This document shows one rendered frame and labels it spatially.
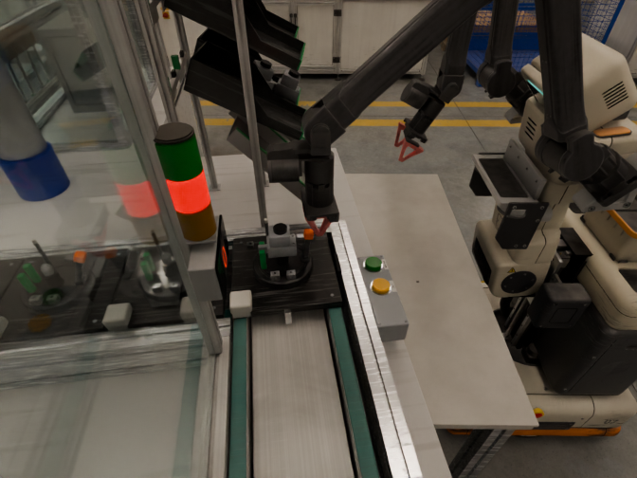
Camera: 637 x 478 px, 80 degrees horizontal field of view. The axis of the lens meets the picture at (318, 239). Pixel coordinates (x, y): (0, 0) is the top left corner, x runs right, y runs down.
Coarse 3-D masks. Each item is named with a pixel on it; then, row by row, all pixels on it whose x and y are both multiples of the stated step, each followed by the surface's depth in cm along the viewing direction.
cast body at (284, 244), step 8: (280, 224) 82; (272, 232) 82; (280, 232) 81; (288, 232) 82; (272, 240) 81; (280, 240) 81; (288, 240) 82; (264, 248) 85; (272, 248) 83; (280, 248) 83; (288, 248) 83; (296, 248) 84; (272, 256) 84; (280, 256) 85
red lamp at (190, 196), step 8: (200, 176) 49; (168, 184) 48; (176, 184) 47; (184, 184) 47; (192, 184) 48; (200, 184) 49; (176, 192) 48; (184, 192) 48; (192, 192) 49; (200, 192) 49; (208, 192) 51; (176, 200) 49; (184, 200) 49; (192, 200) 49; (200, 200) 50; (208, 200) 51; (176, 208) 50; (184, 208) 50; (192, 208) 50; (200, 208) 51
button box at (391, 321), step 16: (368, 256) 94; (368, 272) 90; (384, 272) 90; (368, 288) 87; (384, 304) 83; (400, 304) 83; (384, 320) 80; (400, 320) 80; (384, 336) 81; (400, 336) 82
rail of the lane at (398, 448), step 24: (336, 240) 99; (336, 264) 91; (360, 288) 87; (360, 312) 83; (360, 336) 77; (360, 360) 76; (384, 360) 73; (360, 384) 79; (384, 384) 70; (384, 408) 66; (384, 432) 63; (408, 432) 63; (384, 456) 63; (408, 456) 61
